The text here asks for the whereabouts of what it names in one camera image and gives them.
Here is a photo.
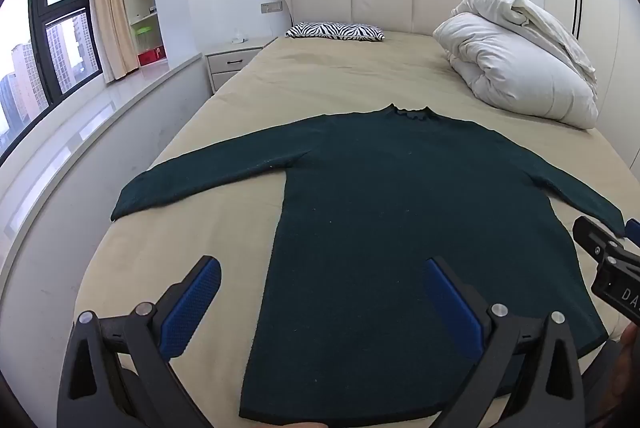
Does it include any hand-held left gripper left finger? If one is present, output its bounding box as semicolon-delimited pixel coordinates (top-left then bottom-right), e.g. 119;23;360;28
56;255;223;428

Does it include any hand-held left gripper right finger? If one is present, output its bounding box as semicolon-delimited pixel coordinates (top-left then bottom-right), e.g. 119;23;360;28
422;257;587;428

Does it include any dark green sweater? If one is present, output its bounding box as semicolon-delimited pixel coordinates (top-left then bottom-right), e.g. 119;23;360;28
110;104;626;427

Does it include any person's right hand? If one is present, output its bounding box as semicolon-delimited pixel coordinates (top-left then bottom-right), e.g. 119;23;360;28
614;325;640;411

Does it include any white folded duvet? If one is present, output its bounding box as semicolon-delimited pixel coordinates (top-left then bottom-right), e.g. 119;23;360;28
432;0;600;130

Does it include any white window sill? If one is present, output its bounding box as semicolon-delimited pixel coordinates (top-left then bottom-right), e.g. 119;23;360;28
0;53;204;269

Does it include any white nightstand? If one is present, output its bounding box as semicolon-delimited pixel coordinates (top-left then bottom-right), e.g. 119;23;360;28
205;37;278;95

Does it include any bed with beige sheet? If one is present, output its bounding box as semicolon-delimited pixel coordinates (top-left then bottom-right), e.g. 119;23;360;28
75;0;633;428

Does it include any green lidded container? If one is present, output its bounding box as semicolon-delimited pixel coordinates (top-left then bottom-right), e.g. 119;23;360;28
134;24;157;52

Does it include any zebra print pillow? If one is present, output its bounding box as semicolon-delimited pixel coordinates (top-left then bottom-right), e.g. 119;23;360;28
286;22;386;43

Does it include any beige curtain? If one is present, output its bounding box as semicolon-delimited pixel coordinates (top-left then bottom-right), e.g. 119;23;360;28
87;0;140;83

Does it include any black framed window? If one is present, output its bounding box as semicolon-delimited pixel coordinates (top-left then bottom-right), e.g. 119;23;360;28
0;0;104;155

